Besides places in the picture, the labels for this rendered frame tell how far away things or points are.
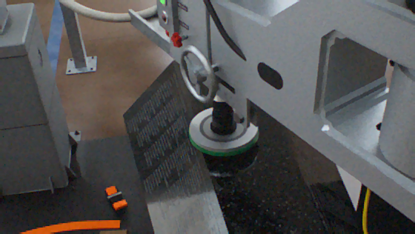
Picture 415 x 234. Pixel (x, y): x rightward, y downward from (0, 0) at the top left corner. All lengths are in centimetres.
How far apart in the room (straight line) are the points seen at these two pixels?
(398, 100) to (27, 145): 197
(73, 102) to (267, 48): 236
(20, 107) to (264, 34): 157
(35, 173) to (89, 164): 30
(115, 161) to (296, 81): 187
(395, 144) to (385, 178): 8
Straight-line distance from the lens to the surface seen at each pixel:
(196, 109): 177
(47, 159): 261
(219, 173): 152
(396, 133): 91
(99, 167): 278
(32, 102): 241
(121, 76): 349
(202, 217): 147
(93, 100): 331
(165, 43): 159
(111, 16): 177
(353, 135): 102
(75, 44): 355
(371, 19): 85
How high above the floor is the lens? 186
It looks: 38 degrees down
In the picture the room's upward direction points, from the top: 3 degrees counter-clockwise
